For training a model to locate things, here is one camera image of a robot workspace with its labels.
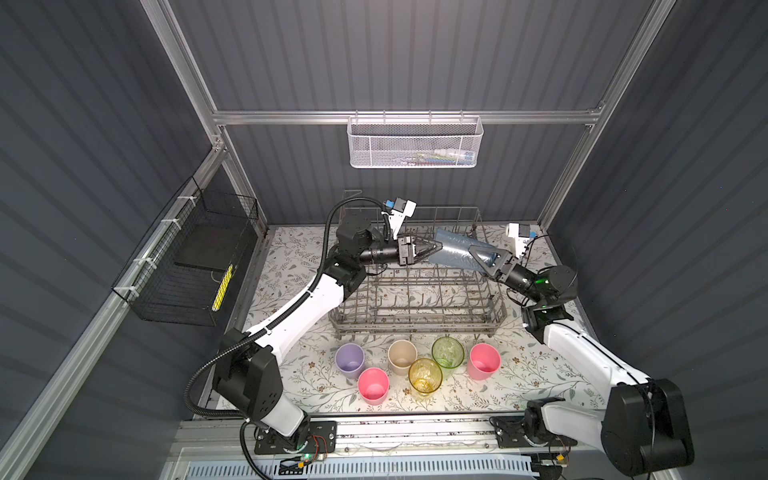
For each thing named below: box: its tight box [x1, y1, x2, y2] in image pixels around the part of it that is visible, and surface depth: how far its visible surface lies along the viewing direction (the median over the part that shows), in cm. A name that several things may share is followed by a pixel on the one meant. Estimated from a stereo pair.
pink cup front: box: [357, 367, 391, 406], surface depth 82 cm
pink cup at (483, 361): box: [468, 342, 501, 381], surface depth 86 cm
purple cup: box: [335, 342, 366, 379], surface depth 86 cm
